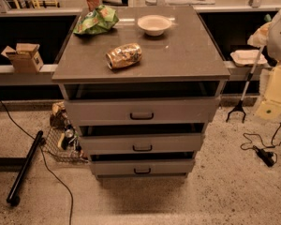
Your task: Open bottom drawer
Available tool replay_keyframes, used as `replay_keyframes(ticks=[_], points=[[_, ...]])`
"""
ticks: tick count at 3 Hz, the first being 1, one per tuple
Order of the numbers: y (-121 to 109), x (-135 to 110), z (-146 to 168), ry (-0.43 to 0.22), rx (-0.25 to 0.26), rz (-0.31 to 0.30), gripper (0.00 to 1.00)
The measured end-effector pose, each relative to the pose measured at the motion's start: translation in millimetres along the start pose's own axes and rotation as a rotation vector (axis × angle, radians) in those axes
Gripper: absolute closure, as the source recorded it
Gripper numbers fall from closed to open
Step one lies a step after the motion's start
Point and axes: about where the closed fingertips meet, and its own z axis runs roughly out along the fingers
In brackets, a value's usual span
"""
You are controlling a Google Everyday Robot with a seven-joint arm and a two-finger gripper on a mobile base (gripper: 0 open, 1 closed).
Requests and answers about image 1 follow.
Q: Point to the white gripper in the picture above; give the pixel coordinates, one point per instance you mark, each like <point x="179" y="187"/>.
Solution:
<point x="280" y="37"/>

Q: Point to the grey bottom drawer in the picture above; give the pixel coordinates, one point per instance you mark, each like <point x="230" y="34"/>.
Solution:
<point x="142" y="167"/>

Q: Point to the grey drawer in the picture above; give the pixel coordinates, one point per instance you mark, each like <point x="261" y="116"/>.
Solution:
<point x="132" y="144"/>
<point x="142" y="167"/>
<point x="141" y="111"/>

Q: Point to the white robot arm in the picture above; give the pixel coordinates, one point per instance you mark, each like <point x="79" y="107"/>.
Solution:
<point x="269" y="35"/>

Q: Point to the grey top drawer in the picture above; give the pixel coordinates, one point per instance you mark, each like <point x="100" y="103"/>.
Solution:
<point x="141" y="111"/>

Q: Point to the grey drawer cabinet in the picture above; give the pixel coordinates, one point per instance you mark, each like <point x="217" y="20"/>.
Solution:
<point x="181" y="63"/>

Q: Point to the grey middle drawer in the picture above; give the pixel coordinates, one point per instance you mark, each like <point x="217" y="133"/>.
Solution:
<point x="132" y="144"/>

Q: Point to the reacher grabber tool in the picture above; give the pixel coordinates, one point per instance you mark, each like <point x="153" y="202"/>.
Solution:
<point x="239" y="106"/>

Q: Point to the white takeout tray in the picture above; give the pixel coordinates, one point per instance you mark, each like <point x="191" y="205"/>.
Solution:
<point x="243" y="58"/>

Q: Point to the white paper bowl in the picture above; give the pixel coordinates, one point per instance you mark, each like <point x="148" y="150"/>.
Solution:
<point x="154" y="25"/>

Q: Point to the crushed orange soda can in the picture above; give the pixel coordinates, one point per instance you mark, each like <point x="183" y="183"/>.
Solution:
<point x="124" y="56"/>

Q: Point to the green chip bag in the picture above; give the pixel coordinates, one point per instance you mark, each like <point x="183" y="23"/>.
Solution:
<point x="101" y="20"/>

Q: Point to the small cardboard box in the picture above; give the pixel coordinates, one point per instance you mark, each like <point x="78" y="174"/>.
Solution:
<point x="25" y="58"/>

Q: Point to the black tube on floor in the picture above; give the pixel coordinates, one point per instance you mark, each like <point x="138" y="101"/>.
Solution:
<point x="13" y="197"/>

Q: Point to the wire basket with trash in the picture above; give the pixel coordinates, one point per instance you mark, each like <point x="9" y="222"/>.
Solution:
<point x="63" y="141"/>

